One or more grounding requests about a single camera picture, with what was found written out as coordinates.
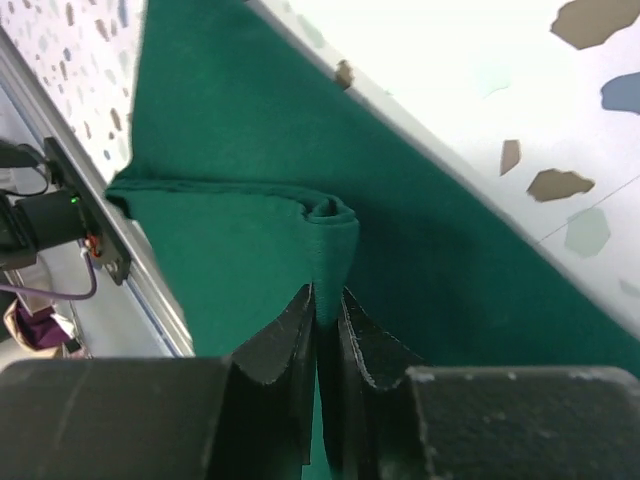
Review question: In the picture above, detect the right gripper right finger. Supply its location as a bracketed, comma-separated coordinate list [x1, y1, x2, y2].
[318, 289, 430, 479]

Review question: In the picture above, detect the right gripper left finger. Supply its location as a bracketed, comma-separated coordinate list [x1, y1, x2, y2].
[232, 284, 316, 465]

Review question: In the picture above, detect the green surgical cloth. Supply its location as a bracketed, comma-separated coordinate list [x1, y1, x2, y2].
[106, 1, 639, 479]

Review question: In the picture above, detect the aluminium rail frame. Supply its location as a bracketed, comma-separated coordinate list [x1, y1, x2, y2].
[1, 34, 193, 357]

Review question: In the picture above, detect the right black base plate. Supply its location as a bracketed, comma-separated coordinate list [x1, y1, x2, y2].
[44, 137, 131, 286]

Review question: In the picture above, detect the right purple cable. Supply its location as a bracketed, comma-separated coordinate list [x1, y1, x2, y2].
[0, 254, 99, 302]

